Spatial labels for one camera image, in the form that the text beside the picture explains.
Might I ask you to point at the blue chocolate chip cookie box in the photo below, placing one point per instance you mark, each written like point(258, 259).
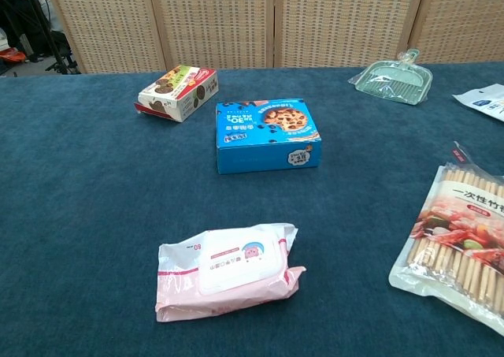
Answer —
point(267, 136)

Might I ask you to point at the red white snack box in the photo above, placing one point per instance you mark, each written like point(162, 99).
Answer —
point(177, 93)

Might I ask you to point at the pink wet wipes pack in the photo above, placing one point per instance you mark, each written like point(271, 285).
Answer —
point(228, 270)

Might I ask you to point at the woven rattan folding screen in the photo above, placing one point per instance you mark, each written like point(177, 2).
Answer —
point(252, 22)

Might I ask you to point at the green dustpan in plastic wrap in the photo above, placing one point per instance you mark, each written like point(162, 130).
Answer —
point(393, 83)

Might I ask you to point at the bamboo skewers plastic pack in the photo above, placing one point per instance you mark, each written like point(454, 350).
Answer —
point(460, 242)

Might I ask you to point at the white blue plastic pouch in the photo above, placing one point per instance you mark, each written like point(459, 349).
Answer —
point(484, 101)

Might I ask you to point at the black tripod stand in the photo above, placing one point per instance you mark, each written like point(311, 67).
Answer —
point(43, 30)

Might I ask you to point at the orange bag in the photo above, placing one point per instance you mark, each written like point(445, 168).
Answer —
point(13, 54)

